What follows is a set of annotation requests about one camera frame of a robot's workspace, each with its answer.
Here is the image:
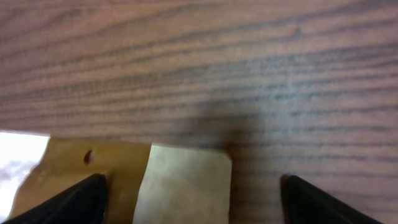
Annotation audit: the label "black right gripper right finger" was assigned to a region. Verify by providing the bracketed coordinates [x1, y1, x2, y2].
[280, 175, 381, 224]

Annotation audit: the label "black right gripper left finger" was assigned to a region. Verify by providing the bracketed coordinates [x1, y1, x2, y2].
[4, 174, 108, 224]

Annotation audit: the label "brown snack pouch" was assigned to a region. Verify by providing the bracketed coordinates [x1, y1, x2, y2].
[1, 132, 232, 223]

